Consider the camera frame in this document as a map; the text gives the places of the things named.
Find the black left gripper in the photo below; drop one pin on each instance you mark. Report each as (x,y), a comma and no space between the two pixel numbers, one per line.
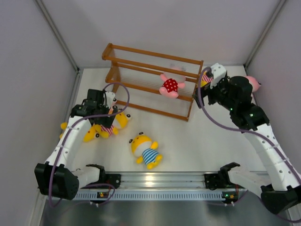
(106,121)

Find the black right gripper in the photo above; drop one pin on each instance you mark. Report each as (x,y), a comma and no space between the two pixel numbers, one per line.
(207,91)

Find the yellow toy pink stripes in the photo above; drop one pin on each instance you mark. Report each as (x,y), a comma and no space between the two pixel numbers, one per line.
(205,79)
(120,122)

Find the pink toy red dots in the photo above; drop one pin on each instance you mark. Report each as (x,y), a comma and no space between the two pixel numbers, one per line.
(255,84)
(113,101)
(171,83)

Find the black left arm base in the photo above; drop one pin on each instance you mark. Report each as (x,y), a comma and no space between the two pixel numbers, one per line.
(93,176)

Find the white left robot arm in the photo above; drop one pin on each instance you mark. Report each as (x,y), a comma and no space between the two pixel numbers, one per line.
(55,177)

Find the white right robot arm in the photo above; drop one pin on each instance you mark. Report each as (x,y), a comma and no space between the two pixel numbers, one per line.
(283,188)

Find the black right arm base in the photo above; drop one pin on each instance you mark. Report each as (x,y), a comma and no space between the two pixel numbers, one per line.
(216,180)

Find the brown wooden toy shelf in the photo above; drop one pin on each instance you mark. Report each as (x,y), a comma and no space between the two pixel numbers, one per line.
(139,70)

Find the yellow toy blue stripes left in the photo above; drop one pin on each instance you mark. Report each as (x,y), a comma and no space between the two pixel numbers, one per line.
(91,134)

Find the yellow toy blue stripes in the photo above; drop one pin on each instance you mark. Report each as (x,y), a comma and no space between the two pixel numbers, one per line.
(91,134)
(144,149)

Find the yellow toy blue stripes centre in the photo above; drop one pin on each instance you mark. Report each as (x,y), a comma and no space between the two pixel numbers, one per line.
(144,149)

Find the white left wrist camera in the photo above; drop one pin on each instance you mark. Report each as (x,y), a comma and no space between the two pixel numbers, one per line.
(108,98)

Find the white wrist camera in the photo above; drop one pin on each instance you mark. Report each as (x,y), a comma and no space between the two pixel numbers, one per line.
(218,72)
(108,98)

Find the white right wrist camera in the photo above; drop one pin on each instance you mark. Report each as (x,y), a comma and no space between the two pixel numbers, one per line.
(218,72)

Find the aluminium mounting rail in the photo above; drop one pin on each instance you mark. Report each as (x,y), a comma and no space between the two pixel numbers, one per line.
(157,187)

